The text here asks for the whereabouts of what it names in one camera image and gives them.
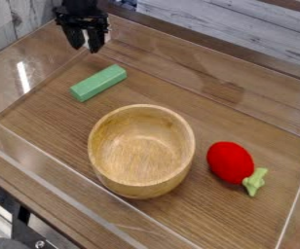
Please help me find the clear acrylic corner bracket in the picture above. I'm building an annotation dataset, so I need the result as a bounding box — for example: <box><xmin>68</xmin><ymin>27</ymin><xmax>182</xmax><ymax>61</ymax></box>
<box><xmin>82</xmin><ymin>29</ymin><xmax>111</xmax><ymax>50</ymax></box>

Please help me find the brown wooden bowl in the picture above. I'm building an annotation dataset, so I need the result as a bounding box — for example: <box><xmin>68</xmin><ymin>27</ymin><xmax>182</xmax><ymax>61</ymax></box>
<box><xmin>87</xmin><ymin>104</ymin><xmax>195</xmax><ymax>199</ymax></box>

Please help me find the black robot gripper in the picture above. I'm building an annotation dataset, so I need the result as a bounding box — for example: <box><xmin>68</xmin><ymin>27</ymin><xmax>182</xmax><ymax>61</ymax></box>
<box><xmin>54</xmin><ymin>0</ymin><xmax>108</xmax><ymax>53</ymax></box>

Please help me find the black table clamp mount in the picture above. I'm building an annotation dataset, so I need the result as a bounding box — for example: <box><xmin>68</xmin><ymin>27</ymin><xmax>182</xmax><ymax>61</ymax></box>
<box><xmin>0</xmin><ymin>206</ymin><xmax>59</xmax><ymax>249</ymax></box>

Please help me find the green rectangular block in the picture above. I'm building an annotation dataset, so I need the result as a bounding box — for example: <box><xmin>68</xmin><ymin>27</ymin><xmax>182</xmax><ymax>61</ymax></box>
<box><xmin>70</xmin><ymin>64</ymin><xmax>126</xmax><ymax>102</ymax></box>

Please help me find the red plush strawberry toy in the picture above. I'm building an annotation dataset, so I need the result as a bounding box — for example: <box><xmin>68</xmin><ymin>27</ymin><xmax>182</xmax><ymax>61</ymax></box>
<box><xmin>206</xmin><ymin>141</ymin><xmax>269</xmax><ymax>196</ymax></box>

